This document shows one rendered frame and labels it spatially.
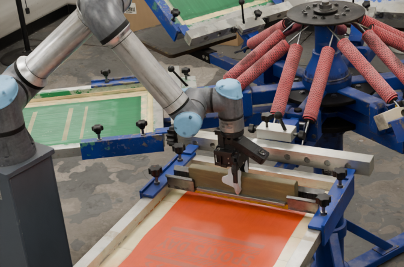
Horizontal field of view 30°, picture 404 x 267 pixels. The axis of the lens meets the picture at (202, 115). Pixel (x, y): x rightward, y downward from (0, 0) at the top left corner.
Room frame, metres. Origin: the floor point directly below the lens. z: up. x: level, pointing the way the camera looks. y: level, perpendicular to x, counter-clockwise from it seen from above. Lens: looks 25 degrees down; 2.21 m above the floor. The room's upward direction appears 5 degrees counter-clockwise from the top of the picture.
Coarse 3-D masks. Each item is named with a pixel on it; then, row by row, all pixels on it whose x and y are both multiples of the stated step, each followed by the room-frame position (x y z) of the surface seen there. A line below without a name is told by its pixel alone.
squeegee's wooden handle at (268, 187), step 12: (192, 168) 2.08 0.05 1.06; (204, 168) 2.07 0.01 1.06; (216, 168) 2.06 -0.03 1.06; (204, 180) 2.06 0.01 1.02; (216, 180) 2.04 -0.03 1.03; (252, 180) 1.99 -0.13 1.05; (264, 180) 1.97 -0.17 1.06; (276, 180) 1.95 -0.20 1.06; (288, 180) 1.95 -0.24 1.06; (240, 192) 2.01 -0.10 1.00; (252, 192) 1.99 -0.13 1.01; (264, 192) 1.97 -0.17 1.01; (276, 192) 1.95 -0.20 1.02; (288, 192) 1.93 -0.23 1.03
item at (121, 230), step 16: (192, 160) 2.27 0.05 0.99; (208, 160) 2.25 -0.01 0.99; (272, 176) 2.13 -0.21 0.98; (288, 176) 2.10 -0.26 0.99; (304, 176) 2.08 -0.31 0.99; (320, 176) 2.07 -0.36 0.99; (160, 192) 2.07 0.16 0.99; (144, 208) 1.99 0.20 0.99; (128, 224) 1.90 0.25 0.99; (112, 240) 1.83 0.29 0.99; (304, 240) 1.74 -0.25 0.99; (320, 240) 1.77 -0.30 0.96; (96, 256) 1.75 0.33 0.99; (304, 256) 1.66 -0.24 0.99
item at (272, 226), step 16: (240, 208) 1.99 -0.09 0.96; (256, 208) 1.98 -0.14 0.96; (272, 208) 1.97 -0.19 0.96; (240, 224) 1.90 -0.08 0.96; (256, 224) 1.89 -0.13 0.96; (272, 224) 1.88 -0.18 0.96; (288, 224) 1.87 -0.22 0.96; (256, 240) 1.81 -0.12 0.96; (272, 240) 1.80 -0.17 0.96; (288, 240) 1.79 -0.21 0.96; (272, 256) 1.72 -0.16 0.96
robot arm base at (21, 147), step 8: (24, 128) 2.01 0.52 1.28; (0, 136) 1.96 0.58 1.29; (8, 136) 1.97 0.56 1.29; (16, 136) 1.98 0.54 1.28; (24, 136) 2.00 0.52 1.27; (0, 144) 1.96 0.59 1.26; (8, 144) 1.96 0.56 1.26; (16, 144) 1.97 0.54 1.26; (24, 144) 1.98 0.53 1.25; (32, 144) 2.02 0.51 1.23; (0, 152) 1.95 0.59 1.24; (8, 152) 1.96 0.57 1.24; (16, 152) 1.96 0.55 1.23; (24, 152) 1.97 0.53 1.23; (32, 152) 2.00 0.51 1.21; (0, 160) 1.95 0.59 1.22; (8, 160) 1.95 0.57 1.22; (16, 160) 1.95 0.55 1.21; (24, 160) 1.96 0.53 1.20
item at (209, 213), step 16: (192, 192) 2.11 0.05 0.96; (176, 208) 2.02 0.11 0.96; (192, 208) 2.01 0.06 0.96; (208, 208) 2.00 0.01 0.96; (224, 208) 1.99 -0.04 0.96; (160, 224) 1.94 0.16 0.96; (176, 224) 1.93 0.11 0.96; (192, 224) 1.92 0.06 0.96; (208, 224) 1.91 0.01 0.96; (224, 224) 1.90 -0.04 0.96; (144, 240) 1.86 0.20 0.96; (160, 240) 1.85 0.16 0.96; (128, 256) 1.79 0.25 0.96; (144, 256) 1.78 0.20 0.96
